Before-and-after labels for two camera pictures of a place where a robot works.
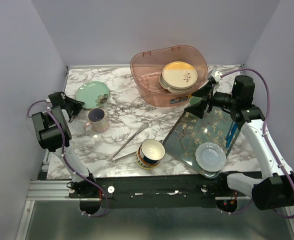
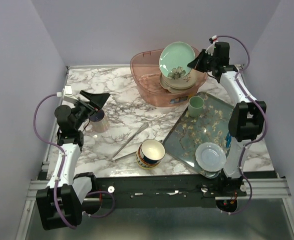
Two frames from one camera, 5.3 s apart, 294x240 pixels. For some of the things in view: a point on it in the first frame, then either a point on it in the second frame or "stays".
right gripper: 198,109 → 196,64
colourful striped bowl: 150,153 stays
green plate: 93,94 → 174,59
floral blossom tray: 191,132 stays
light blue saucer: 210,157 stays
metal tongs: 145,125 stays
